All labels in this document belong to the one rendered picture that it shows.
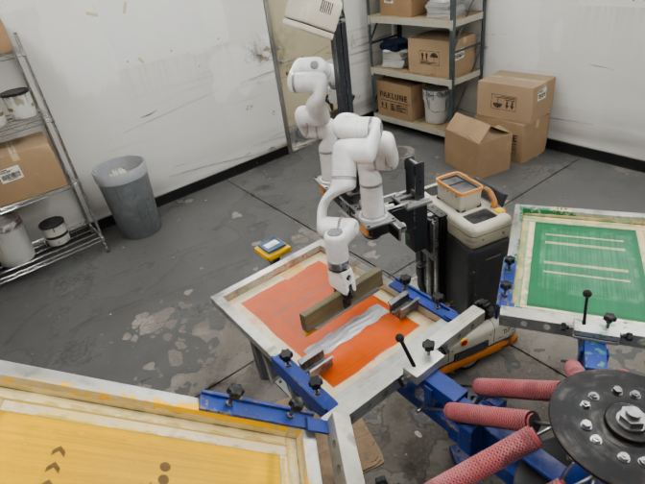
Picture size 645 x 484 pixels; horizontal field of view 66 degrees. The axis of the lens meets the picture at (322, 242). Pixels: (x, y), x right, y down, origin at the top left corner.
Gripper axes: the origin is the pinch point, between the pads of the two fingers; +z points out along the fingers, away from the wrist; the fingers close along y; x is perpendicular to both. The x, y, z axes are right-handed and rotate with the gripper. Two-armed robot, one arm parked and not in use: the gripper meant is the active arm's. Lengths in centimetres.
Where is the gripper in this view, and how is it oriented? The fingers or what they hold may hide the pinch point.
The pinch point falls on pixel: (343, 300)
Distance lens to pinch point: 177.7
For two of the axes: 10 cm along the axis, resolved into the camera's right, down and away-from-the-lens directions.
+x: -7.8, 4.2, -4.6
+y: -6.1, -3.7, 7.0
